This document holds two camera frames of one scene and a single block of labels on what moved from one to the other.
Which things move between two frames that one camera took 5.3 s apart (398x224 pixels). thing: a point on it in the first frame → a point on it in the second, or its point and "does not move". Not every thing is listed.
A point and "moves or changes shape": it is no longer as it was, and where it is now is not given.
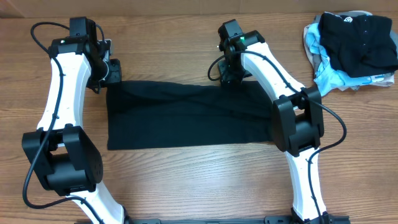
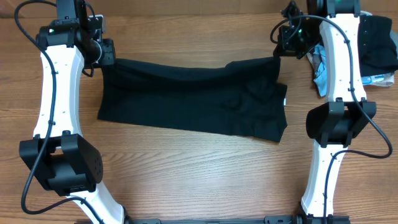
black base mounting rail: x=272 y=219 does not move
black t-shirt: x=149 y=114 moves or changes shape
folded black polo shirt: x=359 y=45 does not move
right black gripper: x=226 y=74 → x=284 y=46
